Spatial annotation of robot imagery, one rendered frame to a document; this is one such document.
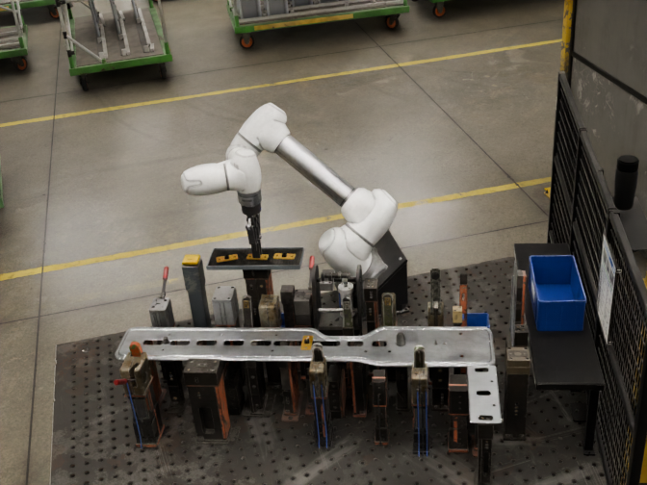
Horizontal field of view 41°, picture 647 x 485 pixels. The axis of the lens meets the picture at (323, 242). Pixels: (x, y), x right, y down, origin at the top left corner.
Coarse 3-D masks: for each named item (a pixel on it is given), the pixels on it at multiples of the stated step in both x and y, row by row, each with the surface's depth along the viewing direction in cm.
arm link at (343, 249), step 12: (336, 228) 371; (348, 228) 371; (324, 240) 371; (336, 240) 367; (348, 240) 368; (360, 240) 369; (324, 252) 369; (336, 252) 367; (348, 252) 369; (360, 252) 371; (336, 264) 371; (348, 264) 371; (360, 264) 373
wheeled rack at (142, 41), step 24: (72, 0) 814; (72, 24) 977; (120, 24) 949; (144, 24) 942; (72, 48) 839; (96, 48) 891; (120, 48) 883; (144, 48) 865; (168, 48) 859; (72, 72) 844
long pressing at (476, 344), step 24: (144, 336) 330; (168, 336) 329; (192, 336) 328; (216, 336) 327; (240, 336) 326; (264, 336) 325; (288, 336) 324; (336, 336) 321; (360, 336) 320; (384, 336) 319; (408, 336) 318; (432, 336) 317; (456, 336) 316; (480, 336) 315; (168, 360) 318; (240, 360) 314; (264, 360) 313; (288, 360) 312; (336, 360) 310; (360, 360) 309; (384, 360) 307; (408, 360) 306; (432, 360) 305; (456, 360) 304; (480, 360) 304
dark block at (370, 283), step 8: (368, 280) 331; (376, 280) 330; (368, 288) 326; (376, 288) 326; (368, 296) 328; (376, 296) 327; (368, 304) 330; (376, 304) 331; (368, 312) 332; (376, 312) 332; (368, 320) 334; (376, 320) 334; (368, 328) 336; (376, 344) 339; (376, 368) 345
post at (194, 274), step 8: (200, 264) 347; (184, 272) 346; (192, 272) 345; (200, 272) 347; (184, 280) 348; (192, 280) 347; (200, 280) 347; (192, 288) 349; (200, 288) 349; (192, 296) 352; (200, 296) 351; (192, 304) 354; (200, 304) 353; (192, 312) 356; (200, 312) 355; (208, 312) 360; (200, 320) 358; (208, 320) 360; (208, 344) 363
